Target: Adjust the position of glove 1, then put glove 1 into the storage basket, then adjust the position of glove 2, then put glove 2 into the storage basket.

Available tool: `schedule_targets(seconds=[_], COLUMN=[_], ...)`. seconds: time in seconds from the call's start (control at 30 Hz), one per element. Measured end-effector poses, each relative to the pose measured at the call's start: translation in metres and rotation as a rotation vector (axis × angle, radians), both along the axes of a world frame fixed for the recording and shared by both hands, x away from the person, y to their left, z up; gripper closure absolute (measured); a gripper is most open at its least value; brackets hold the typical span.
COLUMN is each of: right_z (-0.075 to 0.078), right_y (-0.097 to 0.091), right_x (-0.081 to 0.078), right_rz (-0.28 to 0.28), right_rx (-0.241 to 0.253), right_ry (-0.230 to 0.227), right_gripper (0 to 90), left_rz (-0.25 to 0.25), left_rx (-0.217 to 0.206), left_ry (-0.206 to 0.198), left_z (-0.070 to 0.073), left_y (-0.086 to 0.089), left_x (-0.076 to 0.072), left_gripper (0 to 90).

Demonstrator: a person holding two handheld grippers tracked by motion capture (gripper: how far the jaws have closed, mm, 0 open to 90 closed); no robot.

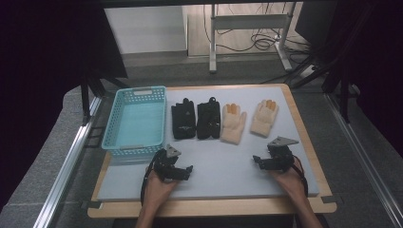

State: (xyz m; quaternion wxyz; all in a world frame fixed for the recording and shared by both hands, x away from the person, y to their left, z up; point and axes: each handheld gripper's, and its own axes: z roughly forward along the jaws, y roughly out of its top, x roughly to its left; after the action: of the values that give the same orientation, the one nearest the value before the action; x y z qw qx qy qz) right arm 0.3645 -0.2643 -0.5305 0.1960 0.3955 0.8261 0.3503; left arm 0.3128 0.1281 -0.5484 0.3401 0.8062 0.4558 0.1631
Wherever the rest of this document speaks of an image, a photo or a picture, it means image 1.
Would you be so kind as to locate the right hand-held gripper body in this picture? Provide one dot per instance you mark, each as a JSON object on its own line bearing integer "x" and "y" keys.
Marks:
{"x": 280, "y": 156}

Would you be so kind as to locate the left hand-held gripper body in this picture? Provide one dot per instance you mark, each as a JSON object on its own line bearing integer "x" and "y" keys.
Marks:
{"x": 164, "y": 164}

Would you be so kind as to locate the beige fleece glove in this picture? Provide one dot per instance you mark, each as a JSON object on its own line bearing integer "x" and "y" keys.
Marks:
{"x": 263, "y": 118}
{"x": 233, "y": 126}

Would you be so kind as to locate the black glove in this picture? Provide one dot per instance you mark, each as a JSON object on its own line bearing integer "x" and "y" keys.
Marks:
{"x": 183, "y": 122}
{"x": 208, "y": 122}

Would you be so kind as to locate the turquoise plastic basket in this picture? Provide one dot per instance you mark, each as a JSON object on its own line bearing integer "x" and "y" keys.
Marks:
{"x": 136, "y": 123}

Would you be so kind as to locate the person's left hand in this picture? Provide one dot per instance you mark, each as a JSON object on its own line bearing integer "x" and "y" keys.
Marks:
{"x": 157, "y": 191}

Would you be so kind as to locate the person's right hand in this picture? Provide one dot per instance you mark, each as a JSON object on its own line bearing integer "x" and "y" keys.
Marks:
{"x": 293, "y": 183}

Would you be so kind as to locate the grey foam mat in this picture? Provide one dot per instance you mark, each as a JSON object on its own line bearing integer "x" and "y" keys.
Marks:
{"x": 221, "y": 177}

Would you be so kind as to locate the wooden table board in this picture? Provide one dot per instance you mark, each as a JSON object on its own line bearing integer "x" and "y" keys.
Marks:
{"x": 206, "y": 209}

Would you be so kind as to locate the black metal stand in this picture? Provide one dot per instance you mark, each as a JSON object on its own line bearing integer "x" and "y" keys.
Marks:
{"x": 343, "y": 95}

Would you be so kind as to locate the white power strip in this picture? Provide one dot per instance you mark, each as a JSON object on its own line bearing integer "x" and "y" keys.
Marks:
{"x": 308, "y": 71}

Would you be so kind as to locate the black tripod stand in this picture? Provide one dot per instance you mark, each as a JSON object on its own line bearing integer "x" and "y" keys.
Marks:
{"x": 85, "y": 101}

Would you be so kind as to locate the white panel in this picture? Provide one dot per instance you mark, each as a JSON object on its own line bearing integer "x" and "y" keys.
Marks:
{"x": 145, "y": 28}

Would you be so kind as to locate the black rail clamp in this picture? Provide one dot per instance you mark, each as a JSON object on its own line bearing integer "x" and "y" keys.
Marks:
{"x": 93, "y": 137}

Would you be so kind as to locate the aluminium rail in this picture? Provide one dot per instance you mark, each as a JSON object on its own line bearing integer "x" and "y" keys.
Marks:
{"x": 364, "y": 158}
{"x": 63, "y": 174}

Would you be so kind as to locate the white metal desk frame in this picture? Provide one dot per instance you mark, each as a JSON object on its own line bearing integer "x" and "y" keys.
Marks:
{"x": 247, "y": 22}

